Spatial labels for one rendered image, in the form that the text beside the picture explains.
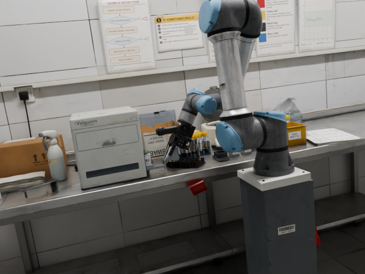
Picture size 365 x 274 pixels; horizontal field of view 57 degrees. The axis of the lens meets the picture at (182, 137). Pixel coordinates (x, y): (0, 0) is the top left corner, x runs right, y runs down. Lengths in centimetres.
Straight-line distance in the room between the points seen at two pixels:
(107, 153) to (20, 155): 52
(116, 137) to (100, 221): 89
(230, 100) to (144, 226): 131
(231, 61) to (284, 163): 41
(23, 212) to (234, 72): 96
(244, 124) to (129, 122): 51
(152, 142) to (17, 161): 66
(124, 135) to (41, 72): 79
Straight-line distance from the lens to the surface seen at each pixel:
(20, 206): 147
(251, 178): 126
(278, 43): 241
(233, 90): 117
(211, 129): 185
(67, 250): 229
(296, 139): 180
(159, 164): 151
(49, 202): 145
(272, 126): 123
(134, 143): 144
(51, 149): 166
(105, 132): 142
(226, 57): 118
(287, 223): 131
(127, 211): 221
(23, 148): 180
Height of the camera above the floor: 130
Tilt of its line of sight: 11 degrees down
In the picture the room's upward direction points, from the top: 7 degrees counter-clockwise
